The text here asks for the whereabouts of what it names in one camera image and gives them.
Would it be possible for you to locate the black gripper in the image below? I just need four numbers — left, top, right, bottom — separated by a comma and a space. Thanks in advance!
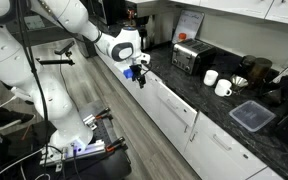
129, 63, 150, 89

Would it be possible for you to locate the steel bar drawer handle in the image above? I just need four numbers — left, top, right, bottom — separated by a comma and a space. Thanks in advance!
166, 98, 179, 112

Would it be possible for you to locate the white drawer with wooden interior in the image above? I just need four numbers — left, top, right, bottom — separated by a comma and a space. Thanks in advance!
156, 80, 199, 128

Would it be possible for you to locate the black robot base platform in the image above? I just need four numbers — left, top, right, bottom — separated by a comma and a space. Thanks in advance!
33, 99, 133, 180

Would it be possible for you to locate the white closed drawer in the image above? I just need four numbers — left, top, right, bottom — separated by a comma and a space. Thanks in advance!
187, 111, 269, 180

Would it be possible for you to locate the steel coffee carafe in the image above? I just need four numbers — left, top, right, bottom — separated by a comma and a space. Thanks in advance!
138, 28, 152, 51

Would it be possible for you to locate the steel four slot toaster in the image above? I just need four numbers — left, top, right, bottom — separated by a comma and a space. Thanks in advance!
171, 38, 217, 76

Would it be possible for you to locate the white base cabinet door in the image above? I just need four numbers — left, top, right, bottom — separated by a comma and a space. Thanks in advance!
183, 128, 250, 180
156, 99, 194, 155

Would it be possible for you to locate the white ceramic mug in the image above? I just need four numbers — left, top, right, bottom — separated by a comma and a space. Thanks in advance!
214, 78, 233, 98
203, 69, 219, 87

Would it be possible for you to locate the black steel coffee machine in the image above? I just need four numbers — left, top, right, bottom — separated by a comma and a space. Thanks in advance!
125, 0, 152, 51

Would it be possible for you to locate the handwritten whiteboard sign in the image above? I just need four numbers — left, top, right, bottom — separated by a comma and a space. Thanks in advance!
171, 9, 206, 45

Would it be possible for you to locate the dark microwave appliance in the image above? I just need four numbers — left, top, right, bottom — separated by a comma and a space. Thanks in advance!
90, 0, 127, 26

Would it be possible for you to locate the black stand base bar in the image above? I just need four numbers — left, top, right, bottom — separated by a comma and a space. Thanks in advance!
35, 57, 77, 67

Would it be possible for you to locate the small metal coffee dripper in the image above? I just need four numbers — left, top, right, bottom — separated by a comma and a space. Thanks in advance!
230, 74, 249, 94

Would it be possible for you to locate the dark brown short jar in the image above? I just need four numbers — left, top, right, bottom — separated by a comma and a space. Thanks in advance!
240, 54, 257, 78

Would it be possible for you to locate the grey plastic container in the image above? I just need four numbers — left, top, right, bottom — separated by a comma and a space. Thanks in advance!
228, 99, 277, 133

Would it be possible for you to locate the dark brown tall jar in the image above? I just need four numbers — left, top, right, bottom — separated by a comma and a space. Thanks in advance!
250, 57, 273, 89

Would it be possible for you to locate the black cooking pot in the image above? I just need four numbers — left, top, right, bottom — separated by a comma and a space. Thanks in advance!
258, 81, 283, 108

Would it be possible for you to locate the long dark utensil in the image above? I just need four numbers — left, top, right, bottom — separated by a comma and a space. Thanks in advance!
269, 55, 288, 84

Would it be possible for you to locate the orange handled clamp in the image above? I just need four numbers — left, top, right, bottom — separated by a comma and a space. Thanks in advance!
95, 106, 112, 120
105, 135, 128, 153

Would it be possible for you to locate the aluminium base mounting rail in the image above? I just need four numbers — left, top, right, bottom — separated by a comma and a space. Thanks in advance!
40, 139, 107, 165

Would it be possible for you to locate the black angled stand bracket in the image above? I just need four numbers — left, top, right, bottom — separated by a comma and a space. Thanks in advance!
53, 39, 76, 57

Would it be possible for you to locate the steel handle closed drawer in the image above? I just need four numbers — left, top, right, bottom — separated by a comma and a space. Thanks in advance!
213, 134, 232, 152

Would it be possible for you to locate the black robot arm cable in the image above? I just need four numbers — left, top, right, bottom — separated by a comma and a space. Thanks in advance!
15, 0, 49, 168

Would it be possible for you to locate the white wall cabinet row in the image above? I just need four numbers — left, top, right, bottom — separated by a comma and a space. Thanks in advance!
170, 0, 288, 28

